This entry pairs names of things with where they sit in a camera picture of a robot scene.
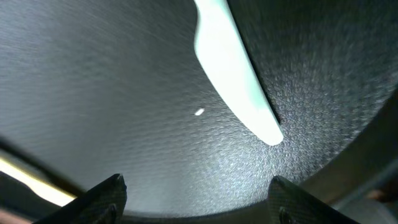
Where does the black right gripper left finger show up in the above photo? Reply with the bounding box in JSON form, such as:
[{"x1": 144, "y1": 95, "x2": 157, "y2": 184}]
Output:
[{"x1": 34, "y1": 174, "x2": 127, "y2": 224}]

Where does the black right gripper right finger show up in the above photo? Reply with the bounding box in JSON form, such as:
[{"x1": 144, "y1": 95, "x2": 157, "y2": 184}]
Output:
[{"x1": 267, "y1": 175, "x2": 358, "y2": 224}]

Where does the yellow plastic knife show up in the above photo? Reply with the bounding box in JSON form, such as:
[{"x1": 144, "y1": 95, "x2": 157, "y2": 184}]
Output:
[{"x1": 1, "y1": 157, "x2": 76, "y2": 207}]

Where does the mint green plastic knife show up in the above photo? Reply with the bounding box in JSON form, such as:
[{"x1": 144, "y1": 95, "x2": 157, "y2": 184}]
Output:
[{"x1": 194, "y1": 0, "x2": 284, "y2": 146}]

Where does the round black tray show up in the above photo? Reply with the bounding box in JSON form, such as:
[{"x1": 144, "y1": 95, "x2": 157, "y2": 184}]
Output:
[{"x1": 1, "y1": 1, "x2": 397, "y2": 218}]

